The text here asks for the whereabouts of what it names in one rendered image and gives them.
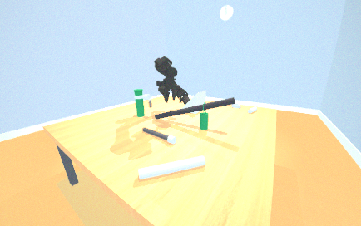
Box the white cylindrical tube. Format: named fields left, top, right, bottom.
left=138, top=156, right=205, bottom=179

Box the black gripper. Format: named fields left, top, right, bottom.
left=158, top=76, right=181, bottom=103

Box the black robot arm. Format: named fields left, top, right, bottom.
left=153, top=56, right=190, bottom=104

